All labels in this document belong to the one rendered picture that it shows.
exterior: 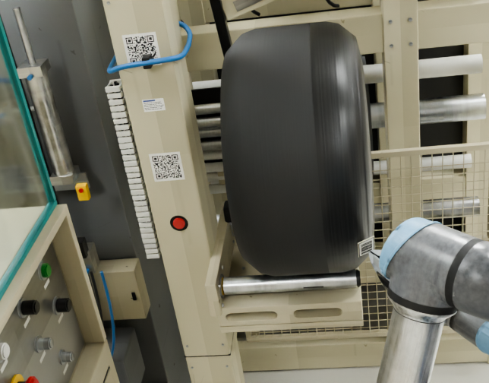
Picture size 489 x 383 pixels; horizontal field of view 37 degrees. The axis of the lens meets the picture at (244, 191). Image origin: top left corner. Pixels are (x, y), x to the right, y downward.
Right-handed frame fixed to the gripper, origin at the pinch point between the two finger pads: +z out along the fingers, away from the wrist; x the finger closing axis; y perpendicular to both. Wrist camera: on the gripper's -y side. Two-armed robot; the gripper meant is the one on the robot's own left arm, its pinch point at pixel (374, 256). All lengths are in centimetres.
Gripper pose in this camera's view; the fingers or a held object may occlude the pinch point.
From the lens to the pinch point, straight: 163.4
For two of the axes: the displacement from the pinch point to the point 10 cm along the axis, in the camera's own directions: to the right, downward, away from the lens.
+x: -7.3, 6.4, -2.3
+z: -6.0, -4.4, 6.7
